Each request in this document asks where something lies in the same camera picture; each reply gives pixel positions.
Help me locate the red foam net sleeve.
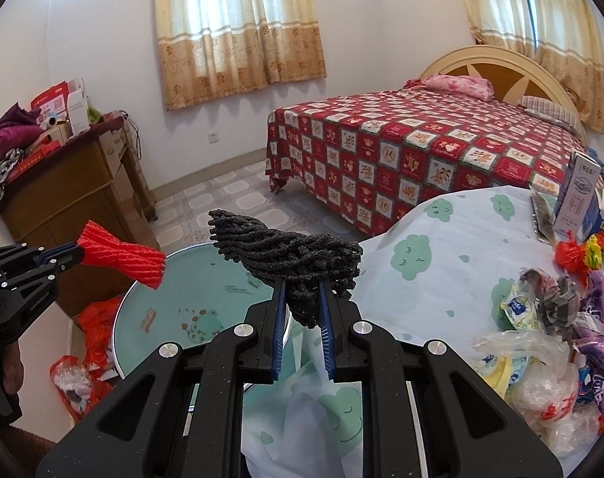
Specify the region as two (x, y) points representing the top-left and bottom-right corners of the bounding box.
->
(76, 221), (166, 290)

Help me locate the purple snack bag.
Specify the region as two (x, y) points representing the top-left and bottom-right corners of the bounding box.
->
(573, 270), (604, 431)

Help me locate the white carton box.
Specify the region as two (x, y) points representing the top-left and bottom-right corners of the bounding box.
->
(66, 78), (90, 136)

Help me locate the plaid pillow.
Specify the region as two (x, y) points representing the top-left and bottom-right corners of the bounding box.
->
(519, 95), (581, 129)

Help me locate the wooden bed headboard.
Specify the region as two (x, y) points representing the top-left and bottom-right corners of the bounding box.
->
(418, 44), (577, 116)

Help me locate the patterned wrapper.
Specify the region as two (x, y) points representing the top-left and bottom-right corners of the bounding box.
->
(519, 269), (581, 341)

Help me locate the bed with red quilt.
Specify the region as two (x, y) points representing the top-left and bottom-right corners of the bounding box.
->
(265, 86), (586, 234)

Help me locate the cloud pattern tablecloth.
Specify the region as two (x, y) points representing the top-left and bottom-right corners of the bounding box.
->
(239, 186), (604, 478)

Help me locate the tall white milk carton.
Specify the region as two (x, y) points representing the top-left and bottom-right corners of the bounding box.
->
(553, 151), (601, 237)

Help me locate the clear plastic bag red print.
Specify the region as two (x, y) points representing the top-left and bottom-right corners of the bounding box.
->
(472, 330), (600, 458)

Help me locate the black foam net sleeve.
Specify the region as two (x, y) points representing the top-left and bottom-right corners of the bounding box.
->
(209, 210), (364, 329)

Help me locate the teal trash bin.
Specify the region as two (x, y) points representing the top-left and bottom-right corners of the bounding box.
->
(112, 243), (273, 376)

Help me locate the blue drink carton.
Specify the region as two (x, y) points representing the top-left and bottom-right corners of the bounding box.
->
(581, 193), (604, 258)

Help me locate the purple clothes pile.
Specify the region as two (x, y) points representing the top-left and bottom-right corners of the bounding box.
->
(0, 102), (43, 159)

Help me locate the red plastic bag on floor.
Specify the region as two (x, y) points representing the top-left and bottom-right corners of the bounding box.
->
(49, 296), (121, 423)

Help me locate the left beige curtain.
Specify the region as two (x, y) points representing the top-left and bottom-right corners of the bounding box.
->
(154, 0), (326, 111)

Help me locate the red cardboard box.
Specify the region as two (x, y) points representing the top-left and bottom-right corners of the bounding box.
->
(30, 81), (70, 129)

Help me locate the beige curtain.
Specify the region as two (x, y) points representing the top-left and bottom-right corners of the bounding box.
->
(154, 0), (326, 111)
(464, 0), (604, 134)

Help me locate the pink pillow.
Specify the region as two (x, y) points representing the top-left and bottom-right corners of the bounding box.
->
(403, 74), (495, 102)

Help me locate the wooden dresser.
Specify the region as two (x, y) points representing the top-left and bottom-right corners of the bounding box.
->
(0, 116), (160, 317)

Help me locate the right beige curtain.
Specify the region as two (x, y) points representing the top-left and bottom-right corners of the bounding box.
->
(464, 0), (604, 134)

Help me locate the left human hand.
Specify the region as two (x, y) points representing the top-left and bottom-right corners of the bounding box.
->
(3, 342), (24, 395)

